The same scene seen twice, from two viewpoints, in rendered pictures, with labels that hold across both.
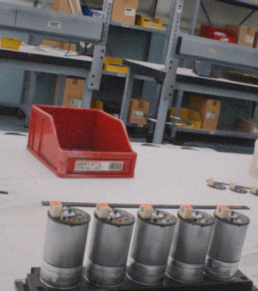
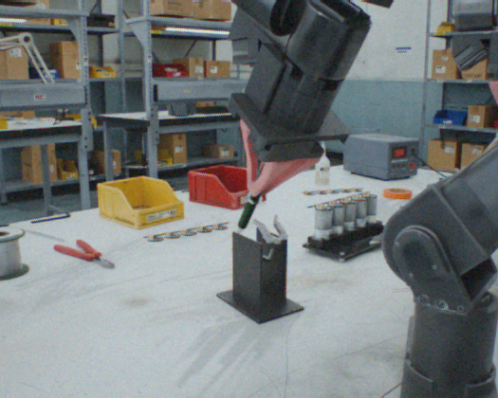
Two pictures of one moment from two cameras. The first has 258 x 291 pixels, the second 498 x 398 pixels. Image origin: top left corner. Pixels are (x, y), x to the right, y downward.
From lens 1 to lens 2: 0.51 m
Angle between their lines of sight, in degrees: 19
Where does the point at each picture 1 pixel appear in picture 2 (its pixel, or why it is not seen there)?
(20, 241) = not seen: hidden behind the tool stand
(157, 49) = (112, 97)
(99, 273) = (337, 229)
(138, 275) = (347, 227)
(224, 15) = (168, 49)
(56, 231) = (323, 214)
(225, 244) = (371, 208)
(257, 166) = (321, 177)
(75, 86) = not seen: hidden behind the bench
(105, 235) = (338, 212)
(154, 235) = (351, 208)
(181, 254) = (359, 215)
